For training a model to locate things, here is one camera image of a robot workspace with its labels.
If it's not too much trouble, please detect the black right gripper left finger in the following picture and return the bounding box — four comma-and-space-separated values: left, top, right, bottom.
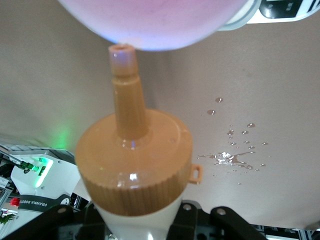
0, 203, 111, 240

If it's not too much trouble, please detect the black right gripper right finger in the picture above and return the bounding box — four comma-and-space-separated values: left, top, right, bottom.
166, 199, 269, 240

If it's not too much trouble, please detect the clear sauce bottle orange cap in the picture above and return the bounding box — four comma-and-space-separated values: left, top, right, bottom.
74, 43, 204, 240

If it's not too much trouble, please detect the pink plastic cup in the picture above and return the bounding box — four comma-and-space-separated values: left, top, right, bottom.
56, 0, 251, 52

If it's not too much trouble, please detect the small clear liquid puddle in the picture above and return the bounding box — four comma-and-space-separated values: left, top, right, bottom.
197, 149, 267, 172

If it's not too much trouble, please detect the brown table cover sheet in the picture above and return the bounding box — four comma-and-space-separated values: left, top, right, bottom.
0, 0, 320, 230

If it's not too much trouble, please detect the silver digital kitchen scale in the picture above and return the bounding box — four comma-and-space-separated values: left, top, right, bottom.
216, 0, 320, 32

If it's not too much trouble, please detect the black cable green connector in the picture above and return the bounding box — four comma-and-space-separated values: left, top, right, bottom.
0, 152, 42, 174

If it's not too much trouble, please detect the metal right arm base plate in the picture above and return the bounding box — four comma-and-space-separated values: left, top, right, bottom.
0, 139, 76, 161

